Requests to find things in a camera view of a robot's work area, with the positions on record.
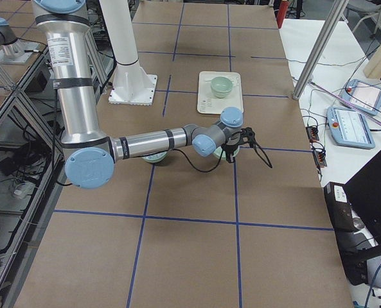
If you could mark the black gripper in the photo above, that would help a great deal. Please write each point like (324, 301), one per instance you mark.
(230, 149)

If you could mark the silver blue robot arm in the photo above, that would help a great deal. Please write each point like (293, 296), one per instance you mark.
(90, 153)

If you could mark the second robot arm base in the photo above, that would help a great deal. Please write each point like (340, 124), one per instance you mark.
(13, 50)

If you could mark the cream tray with bear print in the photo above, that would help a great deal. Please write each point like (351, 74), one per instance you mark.
(209, 103)

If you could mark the green bowl on tray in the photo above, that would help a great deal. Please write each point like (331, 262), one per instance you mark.
(221, 86)

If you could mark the green bowl with ice cubes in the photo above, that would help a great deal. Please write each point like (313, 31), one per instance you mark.
(155, 158)

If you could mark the black box device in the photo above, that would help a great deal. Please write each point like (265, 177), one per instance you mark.
(339, 209)

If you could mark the near blue teach pendant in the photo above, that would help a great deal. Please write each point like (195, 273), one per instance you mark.
(349, 128)

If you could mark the blue teach pendant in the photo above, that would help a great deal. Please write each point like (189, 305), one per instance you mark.
(349, 128)
(364, 95)

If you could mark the black laptop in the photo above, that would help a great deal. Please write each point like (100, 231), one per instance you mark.
(363, 191)

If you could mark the far blue teach pendant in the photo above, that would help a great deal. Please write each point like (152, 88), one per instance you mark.
(364, 95)

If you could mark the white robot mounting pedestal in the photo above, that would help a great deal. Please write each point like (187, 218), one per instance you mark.
(131, 84)

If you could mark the aluminium frame post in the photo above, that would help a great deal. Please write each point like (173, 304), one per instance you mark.
(319, 46)

